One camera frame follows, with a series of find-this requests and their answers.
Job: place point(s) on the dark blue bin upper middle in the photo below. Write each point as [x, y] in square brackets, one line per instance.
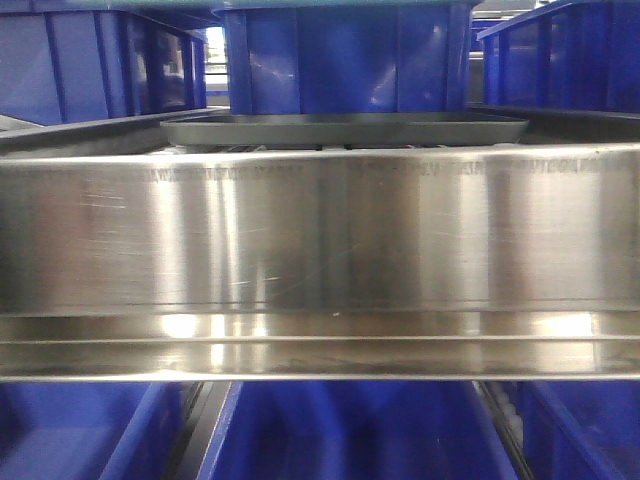
[295, 57]

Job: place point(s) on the dark blue bin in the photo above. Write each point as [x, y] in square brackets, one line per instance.
[579, 429]
[295, 57]
[65, 66]
[356, 430]
[568, 55]
[96, 430]

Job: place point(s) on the dark blue bin lower middle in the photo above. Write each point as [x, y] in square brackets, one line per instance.
[356, 430]

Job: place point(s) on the dark grey plastic tray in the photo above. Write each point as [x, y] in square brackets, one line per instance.
[347, 129]

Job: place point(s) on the dark blue bin upper left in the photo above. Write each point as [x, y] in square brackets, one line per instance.
[65, 66]

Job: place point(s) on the dark blue bin lower right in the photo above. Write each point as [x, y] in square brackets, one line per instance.
[579, 429]

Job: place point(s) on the dark blue bin upper right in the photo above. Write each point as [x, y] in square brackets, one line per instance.
[568, 55]

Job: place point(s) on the dark blue bin lower left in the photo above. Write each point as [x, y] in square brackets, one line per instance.
[96, 430]

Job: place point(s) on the stainless steel shelf front rail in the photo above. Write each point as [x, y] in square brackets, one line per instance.
[490, 263]

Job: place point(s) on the steel divider rail left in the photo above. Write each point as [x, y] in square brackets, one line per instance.
[202, 409]

